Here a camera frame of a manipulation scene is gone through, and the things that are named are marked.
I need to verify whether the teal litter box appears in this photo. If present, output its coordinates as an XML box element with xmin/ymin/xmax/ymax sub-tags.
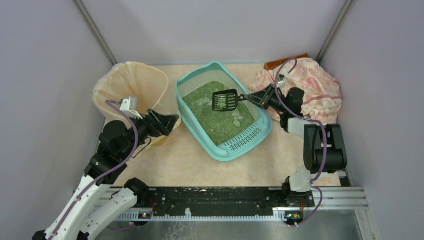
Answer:
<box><xmin>175</xmin><ymin>62</ymin><xmax>273</xmax><ymax>162</ymax></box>

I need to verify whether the brown wooden box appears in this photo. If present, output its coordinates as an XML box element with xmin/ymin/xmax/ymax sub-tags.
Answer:
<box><xmin>263</xmin><ymin>53</ymin><xmax>311</xmax><ymax>71</ymax></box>

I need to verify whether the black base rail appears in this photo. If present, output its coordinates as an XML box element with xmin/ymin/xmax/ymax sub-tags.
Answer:
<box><xmin>99</xmin><ymin>186</ymin><xmax>369</xmax><ymax>223</ymax></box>

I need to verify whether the black litter scoop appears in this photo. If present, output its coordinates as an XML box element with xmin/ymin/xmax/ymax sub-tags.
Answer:
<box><xmin>212</xmin><ymin>89</ymin><xmax>247</xmax><ymax>112</ymax></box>

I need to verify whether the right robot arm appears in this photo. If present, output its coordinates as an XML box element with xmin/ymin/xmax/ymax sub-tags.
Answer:
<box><xmin>246</xmin><ymin>85</ymin><xmax>348</xmax><ymax>206</ymax></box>

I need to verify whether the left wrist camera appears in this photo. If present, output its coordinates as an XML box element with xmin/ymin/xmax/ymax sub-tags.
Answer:
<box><xmin>119</xmin><ymin>96</ymin><xmax>143</xmax><ymax>120</ymax></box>

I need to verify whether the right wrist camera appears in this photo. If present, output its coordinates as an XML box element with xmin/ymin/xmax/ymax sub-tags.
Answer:
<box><xmin>277</xmin><ymin>75</ymin><xmax>286</xmax><ymax>88</ymax></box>

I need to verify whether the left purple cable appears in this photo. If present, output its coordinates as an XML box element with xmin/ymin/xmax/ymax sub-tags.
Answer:
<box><xmin>46</xmin><ymin>99</ymin><xmax>140</xmax><ymax>240</ymax></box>

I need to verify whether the purple cable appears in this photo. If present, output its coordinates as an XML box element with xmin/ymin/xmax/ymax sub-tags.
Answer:
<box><xmin>46</xmin><ymin>99</ymin><xmax>140</xmax><ymax>240</ymax></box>
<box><xmin>274</xmin><ymin>57</ymin><xmax>329</xmax><ymax>228</ymax></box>

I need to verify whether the bin with beige bag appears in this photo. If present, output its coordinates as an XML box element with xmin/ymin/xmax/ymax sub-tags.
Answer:
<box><xmin>92</xmin><ymin>61</ymin><xmax>180</xmax><ymax>129</ymax></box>

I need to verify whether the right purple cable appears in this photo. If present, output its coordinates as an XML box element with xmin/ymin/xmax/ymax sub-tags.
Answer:
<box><xmin>274</xmin><ymin>57</ymin><xmax>329</xmax><ymax>228</ymax></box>

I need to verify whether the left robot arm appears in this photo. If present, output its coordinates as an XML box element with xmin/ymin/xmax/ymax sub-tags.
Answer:
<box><xmin>32</xmin><ymin>106</ymin><xmax>180</xmax><ymax>240</ymax></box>

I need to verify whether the green litter clump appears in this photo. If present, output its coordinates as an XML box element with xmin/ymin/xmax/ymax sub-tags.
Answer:
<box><xmin>216</xmin><ymin>102</ymin><xmax>227</xmax><ymax>110</ymax></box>
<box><xmin>233</xmin><ymin>120</ymin><xmax>241</xmax><ymax>128</ymax></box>

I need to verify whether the pink patterned cloth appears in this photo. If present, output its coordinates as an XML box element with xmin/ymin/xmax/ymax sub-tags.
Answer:
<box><xmin>248</xmin><ymin>57</ymin><xmax>342</xmax><ymax>124</ymax></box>

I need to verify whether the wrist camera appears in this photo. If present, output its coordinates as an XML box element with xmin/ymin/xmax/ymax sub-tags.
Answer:
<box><xmin>277</xmin><ymin>75</ymin><xmax>286</xmax><ymax>88</ymax></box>
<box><xmin>119</xmin><ymin>96</ymin><xmax>143</xmax><ymax>120</ymax></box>

